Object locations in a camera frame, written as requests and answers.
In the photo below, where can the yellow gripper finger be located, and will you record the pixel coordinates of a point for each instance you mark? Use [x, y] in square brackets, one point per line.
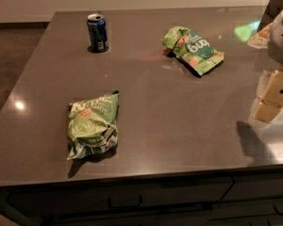
[273, 94]
[263, 112]

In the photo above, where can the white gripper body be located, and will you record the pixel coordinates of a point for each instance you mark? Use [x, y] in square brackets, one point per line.
[281, 40]

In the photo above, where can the green rice chip bag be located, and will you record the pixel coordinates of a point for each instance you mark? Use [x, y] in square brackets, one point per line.
[192, 49]

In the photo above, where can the green kettle chips bag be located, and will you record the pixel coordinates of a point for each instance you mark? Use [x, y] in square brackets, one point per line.
[92, 128]

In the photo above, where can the blue pepsi can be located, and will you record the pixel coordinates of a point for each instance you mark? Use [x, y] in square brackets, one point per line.
[98, 34]

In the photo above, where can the dark drawer handle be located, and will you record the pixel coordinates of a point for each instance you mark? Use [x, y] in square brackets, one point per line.
[124, 202]

